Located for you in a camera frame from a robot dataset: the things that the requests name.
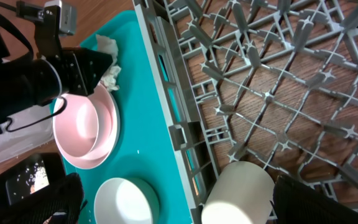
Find grey bowl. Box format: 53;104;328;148
94;177;160;224

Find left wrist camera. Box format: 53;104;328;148
16;0;77;57

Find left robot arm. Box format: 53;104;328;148
0;1;113;134

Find teal plastic tray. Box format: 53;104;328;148
64;11;193;224

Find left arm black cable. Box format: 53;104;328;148
0;0;68;133

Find grey dishwasher rack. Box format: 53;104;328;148
134;0;358;223

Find black waste tray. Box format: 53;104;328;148
0;152;65;212

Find pink plate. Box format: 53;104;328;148
52;84;121;170

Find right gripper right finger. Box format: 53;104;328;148
272;175;358;224

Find white paper cup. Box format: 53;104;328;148
201;161;275;224

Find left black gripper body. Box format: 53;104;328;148
47;47;113;96

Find white napkin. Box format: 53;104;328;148
95;33;122;93

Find clear plastic bin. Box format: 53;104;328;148
0;106;53;163

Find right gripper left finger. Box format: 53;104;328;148
0;173;86;224

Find rice and food scraps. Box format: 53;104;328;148
13;160;49;197

